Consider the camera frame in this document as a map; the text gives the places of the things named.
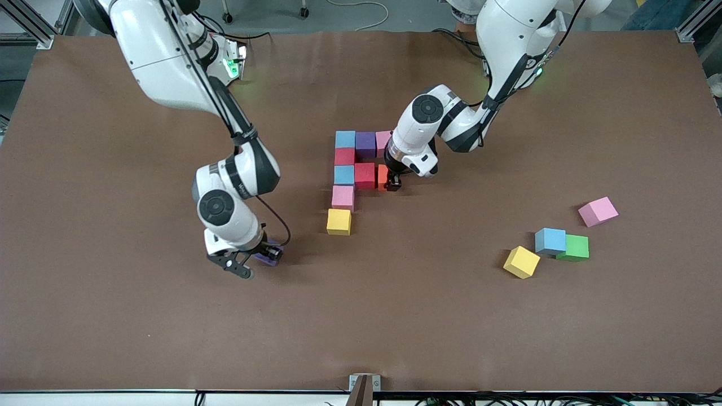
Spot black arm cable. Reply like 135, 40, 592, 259
161, 0, 292, 249
465, 0, 587, 150

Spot aluminium frame profile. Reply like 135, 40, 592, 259
676, 0, 722, 43
0, 0, 77, 50

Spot black base cable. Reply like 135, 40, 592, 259
433, 28, 487, 60
197, 14, 272, 41

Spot yellow foam cube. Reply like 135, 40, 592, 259
327, 209, 352, 236
503, 245, 541, 280

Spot purple foam cube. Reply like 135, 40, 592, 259
355, 131, 377, 159
252, 240, 282, 267

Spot white floor cable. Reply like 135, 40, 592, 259
327, 0, 390, 32

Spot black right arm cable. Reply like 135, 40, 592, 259
161, 0, 292, 249

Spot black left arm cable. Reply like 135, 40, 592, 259
465, 0, 587, 150

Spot white table edge rail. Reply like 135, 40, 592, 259
0, 390, 722, 406

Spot metal table edge bracket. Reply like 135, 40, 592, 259
349, 374, 381, 406

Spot green foam cube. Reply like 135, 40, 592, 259
556, 235, 590, 262

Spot brown table mat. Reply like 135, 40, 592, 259
0, 29, 722, 393

